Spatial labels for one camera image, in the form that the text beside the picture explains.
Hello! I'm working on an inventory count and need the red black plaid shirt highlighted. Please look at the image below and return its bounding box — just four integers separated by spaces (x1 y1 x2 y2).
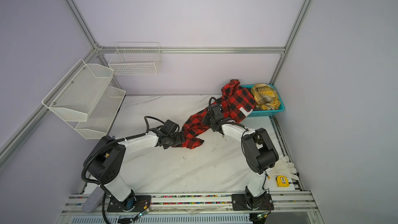
175 79 256 149

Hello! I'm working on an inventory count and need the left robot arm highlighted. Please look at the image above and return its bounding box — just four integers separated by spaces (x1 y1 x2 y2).
81 116 185 212

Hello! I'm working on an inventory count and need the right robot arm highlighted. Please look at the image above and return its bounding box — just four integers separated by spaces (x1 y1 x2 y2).
203 97 279 213

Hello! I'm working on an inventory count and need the teal plastic basket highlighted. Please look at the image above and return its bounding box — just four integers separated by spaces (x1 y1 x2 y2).
241 85 285 117

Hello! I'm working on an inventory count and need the yellow plaid shirt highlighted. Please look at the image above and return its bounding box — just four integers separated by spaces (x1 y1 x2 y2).
251 84 281 111

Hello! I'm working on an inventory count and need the white work glove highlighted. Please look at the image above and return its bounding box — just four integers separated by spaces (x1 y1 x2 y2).
267 156 300 180

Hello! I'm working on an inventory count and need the yellow tape measure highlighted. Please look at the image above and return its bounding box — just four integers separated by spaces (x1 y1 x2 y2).
276 175 290 188

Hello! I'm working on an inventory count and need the grey foam pad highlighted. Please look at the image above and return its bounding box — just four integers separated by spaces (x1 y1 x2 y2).
82 187 105 213

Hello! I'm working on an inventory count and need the white wire wall basket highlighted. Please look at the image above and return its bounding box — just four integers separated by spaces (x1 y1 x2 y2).
108 42 162 76

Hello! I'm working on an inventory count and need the white mesh wall shelf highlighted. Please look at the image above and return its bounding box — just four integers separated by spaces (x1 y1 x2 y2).
42 59 125 140

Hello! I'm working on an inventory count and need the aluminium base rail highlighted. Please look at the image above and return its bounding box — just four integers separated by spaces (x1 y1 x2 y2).
57 191 324 224

